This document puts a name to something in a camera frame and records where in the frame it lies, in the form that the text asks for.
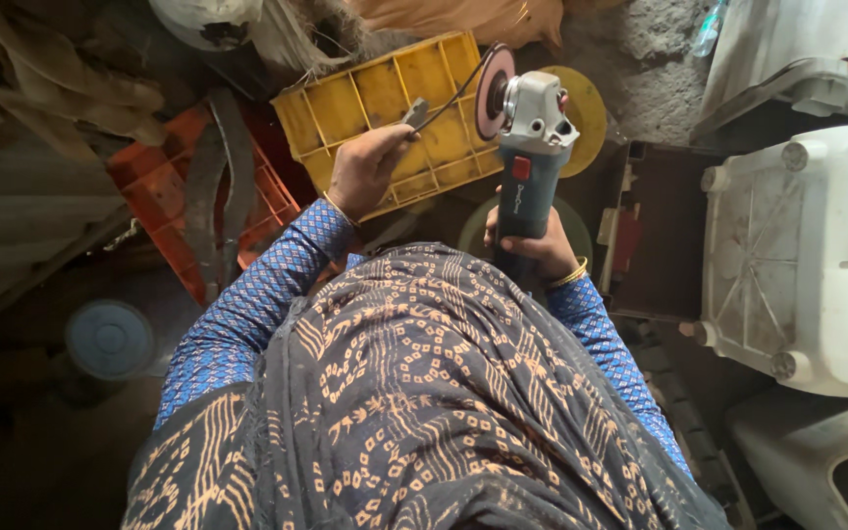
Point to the person's left hand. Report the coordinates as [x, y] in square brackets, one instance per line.
[365, 173]

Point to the person's right hand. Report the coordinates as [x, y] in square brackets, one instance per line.
[538, 246]

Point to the person's left fingers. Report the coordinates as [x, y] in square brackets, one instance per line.
[402, 134]

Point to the person's right fingers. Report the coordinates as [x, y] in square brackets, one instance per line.
[495, 224]

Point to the thin curved metal piece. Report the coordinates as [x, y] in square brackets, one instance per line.
[439, 103]

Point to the blue grey angle grinder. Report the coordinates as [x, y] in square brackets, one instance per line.
[523, 140]

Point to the yellow plastic crate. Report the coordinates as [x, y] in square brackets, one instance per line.
[387, 118]

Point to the pale green round disc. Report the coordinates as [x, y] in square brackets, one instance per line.
[472, 228]

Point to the thin gold bangle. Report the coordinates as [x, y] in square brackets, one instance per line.
[339, 210]

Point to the tan cloth sack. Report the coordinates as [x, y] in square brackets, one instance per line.
[468, 18]

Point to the yellow round disc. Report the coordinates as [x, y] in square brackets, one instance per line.
[586, 110]

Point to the dark brown metal box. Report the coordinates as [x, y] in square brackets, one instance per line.
[659, 235]

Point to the dark patterned scarf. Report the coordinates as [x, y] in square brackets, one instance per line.
[424, 397]

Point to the white woven sack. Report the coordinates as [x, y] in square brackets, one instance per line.
[247, 26]

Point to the black rubber strip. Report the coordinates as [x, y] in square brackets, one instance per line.
[221, 191]

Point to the orange plastic crate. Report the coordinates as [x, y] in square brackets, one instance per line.
[188, 199]

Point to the clear plastic bottle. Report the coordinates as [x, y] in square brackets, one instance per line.
[709, 29]

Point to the white plastic chair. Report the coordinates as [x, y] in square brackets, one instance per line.
[799, 250]

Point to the grey plastic chair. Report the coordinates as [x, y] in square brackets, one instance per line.
[799, 66]

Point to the brown crumpled cloth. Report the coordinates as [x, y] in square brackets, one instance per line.
[48, 81]

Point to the blue round lid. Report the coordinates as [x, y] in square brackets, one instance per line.
[109, 338]

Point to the white plastic container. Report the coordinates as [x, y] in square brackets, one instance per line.
[821, 449]

